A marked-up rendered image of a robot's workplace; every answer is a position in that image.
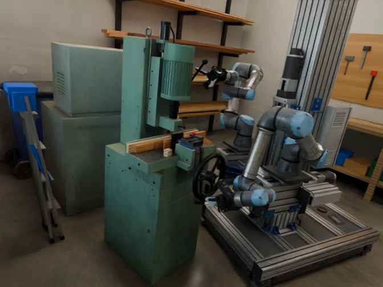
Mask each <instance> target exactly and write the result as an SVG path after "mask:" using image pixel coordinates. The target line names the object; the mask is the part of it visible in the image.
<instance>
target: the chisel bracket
mask: <svg viewBox="0 0 383 287"><path fill-rule="evenodd" d="M178 125H179V126H182V120H180V119H178V118H177V119H172V118H169V115H163V116H160V122H159V126H160V127H162V128H165V129H167V130H170V131H171V132H177V131H181V129H182V128H181V127H178Z"/></svg>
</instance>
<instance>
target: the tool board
mask: <svg viewBox="0 0 383 287"><path fill-rule="evenodd" d="M331 98H333V99H338V100H343V101H349V102H352V103H358V104H363V105H369V106H373V107H377V108H382V109H383V34H353V33H349V36H348V40H347V43H346V46H345V50H344V54H343V58H342V60H341V64H340V68H339V71H338V74H337V78H336V81H335V85H334V88H333V92H332V96H331Z"/></svg>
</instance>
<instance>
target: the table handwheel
mask: <svg viewBox="0 0 383 287"><path fill-rule="evenodd" d="M213 158H217V160H216V163H215V165H214V166H213V168H212V170H211V171H204V170H202V169H203V168H204V166H205V165H206V164H207V163H208V162H209V161H210V160H211V159H213ZM219 161H220V162H221V173H220V175H219V178H218V180H220V179H223V178H224V176H225V171H226V162H225V159H224V157H223V155H221V154H219V153H212V154H209V155H208V156H207V157H205V158H204V159H203V160H202V162H201V163H200V164H199V166H198V167H197V169H196V171H195V169H192V170H191V171H192V172H194V173H195V174H194V177H193V183H192V190H193V194H194V196H195V197H196V198H197V199H199V200H205V199H204V198H203V197H201V195H200V194H199V193H198V190H197V183H198V182H200V181H203V180H206V181H208V182H210V186H211V191H210V192H208V193H207V194H205V195H207V196H212V195H213V194H214V193H215V192H216V191H217V190H218V186H217V185H216V184H215V186H214V187H213V181H214V180H215V177H216V175H215V173H214V171H215V168H216V166H217V164H218V162H219ZM199 176H202V177H203V178H200V179H199Z"/></svg>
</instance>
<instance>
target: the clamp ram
mask: <svg viewBox="0 0 383 287"><path fill-rule="evenodd" d="M183 137H184V133H183V132H182V133H176V134H172V140H171V147H170V148H171V149H174V148H176V144H178V143H181V138H183Z"/></svg>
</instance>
